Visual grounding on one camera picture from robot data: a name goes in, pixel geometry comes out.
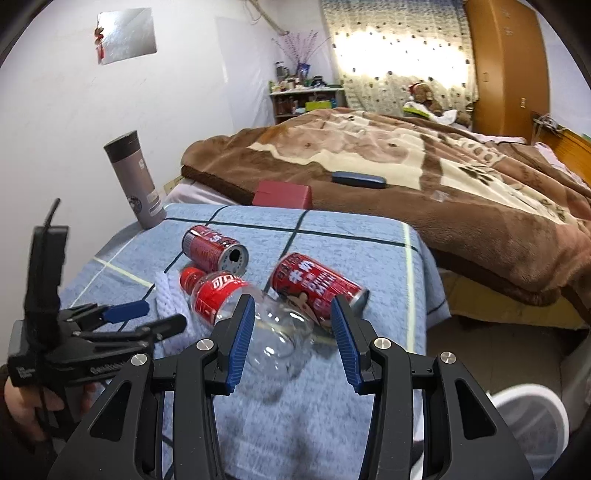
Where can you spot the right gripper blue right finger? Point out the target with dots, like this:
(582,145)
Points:
(355,338)

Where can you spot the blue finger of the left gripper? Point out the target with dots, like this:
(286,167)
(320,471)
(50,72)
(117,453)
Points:
(163,329)
(124,312)

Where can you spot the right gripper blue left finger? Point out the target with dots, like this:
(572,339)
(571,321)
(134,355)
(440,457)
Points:
(231,337)

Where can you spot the clear plastic bottle red label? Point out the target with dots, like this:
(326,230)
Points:
(274,337)

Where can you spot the red milk can with cartoon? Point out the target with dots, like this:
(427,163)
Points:
(311,286)

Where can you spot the red drink can top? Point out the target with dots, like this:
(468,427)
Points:
(211,251)

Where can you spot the white round trash bin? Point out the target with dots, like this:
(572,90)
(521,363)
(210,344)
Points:
(538,420)

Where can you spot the person's left hand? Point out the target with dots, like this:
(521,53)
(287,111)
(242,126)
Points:
(23,402)

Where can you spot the white foam fruit net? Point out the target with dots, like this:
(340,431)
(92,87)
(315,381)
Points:
(170,298)

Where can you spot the blue checked table cloth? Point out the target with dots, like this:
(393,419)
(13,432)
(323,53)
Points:
(315,427)

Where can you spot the red gift box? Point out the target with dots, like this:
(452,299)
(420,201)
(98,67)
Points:
(282,195)

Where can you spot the dark blue glasses case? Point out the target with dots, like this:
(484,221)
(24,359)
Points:
(359,180)

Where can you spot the grey thermos flask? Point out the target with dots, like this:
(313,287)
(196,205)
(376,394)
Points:
(127,161)

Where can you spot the brown patterned blanket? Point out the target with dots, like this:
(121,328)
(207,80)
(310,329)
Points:
(497,214)

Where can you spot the cluttered white shelf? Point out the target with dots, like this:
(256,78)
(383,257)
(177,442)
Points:
(294,95)

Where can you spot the brown teddy bear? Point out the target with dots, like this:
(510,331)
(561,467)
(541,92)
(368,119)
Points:
(422,94)

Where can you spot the purple dried flower branches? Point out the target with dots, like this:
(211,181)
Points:
(300,47)

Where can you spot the wooden bed headboard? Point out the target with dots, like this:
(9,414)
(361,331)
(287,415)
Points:
(570,148)

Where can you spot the patterned window curtain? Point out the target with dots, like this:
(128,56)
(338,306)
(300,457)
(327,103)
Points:
(382,48)

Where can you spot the orange wooden wardrobe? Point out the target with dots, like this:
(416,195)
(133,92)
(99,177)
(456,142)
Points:
(511,67)

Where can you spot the silver wall poster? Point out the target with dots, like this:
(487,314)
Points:
(124,34)

